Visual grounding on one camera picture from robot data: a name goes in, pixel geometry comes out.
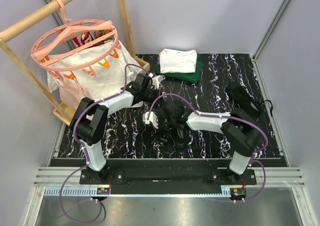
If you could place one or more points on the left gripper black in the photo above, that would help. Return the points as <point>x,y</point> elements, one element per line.
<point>156,93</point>

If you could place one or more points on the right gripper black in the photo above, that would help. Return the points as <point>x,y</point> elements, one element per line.
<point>168,133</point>

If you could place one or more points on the black canvas sneaker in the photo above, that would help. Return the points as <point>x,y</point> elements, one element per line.
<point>180,140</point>

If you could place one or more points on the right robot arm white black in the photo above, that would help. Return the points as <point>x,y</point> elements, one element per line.
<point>237,126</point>

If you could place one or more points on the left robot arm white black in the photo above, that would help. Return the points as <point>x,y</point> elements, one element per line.
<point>89,120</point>

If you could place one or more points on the folded white t-shirt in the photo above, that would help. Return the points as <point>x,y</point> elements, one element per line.
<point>177,61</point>

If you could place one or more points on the folded green garment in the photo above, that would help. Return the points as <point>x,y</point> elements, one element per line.
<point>192,78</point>

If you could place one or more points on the white cloth hanging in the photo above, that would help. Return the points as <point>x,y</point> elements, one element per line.
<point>103,78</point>

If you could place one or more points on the pink cloth hanging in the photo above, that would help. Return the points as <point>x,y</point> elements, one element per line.
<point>72,93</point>

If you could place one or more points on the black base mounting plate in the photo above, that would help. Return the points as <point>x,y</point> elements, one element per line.
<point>157,177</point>

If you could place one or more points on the pink round clip hanger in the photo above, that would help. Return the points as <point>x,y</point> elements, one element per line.
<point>83,35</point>

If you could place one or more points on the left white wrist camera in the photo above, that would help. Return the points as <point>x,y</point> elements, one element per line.
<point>156,80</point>

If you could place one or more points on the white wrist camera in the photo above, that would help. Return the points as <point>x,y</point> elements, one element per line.
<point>150,118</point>
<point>156,80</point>

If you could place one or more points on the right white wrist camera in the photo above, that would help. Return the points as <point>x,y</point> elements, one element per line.
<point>150,118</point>

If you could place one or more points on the aluminium rail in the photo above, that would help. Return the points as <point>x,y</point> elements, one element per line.
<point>64,181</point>

